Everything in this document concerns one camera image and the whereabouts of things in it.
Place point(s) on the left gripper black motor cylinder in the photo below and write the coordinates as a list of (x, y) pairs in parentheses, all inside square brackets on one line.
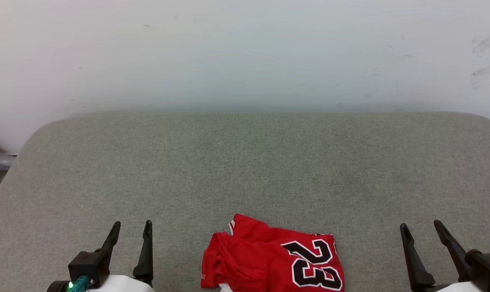
[(57, 287)]

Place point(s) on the red basketball jersey number 23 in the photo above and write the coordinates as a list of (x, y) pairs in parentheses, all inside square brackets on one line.
[(261, 259)]

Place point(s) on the grey fabric sofa cushion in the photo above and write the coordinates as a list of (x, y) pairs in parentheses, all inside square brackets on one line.
[(244, 170)]

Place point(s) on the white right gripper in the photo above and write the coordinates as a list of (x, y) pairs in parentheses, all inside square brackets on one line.
[(459, 287)]

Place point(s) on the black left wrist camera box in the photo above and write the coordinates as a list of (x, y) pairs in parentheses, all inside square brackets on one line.
[(88, 265)]

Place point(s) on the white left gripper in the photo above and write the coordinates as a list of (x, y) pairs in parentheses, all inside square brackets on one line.
[(121, 284)]

